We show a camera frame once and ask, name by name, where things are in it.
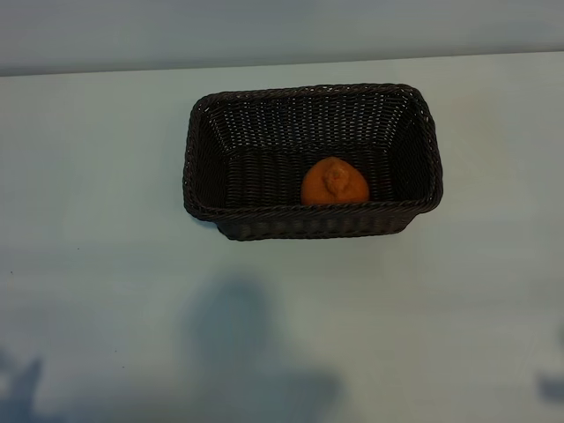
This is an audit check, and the orange fruit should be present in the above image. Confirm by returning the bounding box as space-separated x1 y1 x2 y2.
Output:
301 155 371 206

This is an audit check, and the dark brown woven basket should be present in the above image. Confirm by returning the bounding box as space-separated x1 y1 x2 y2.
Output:
182 82 444 241

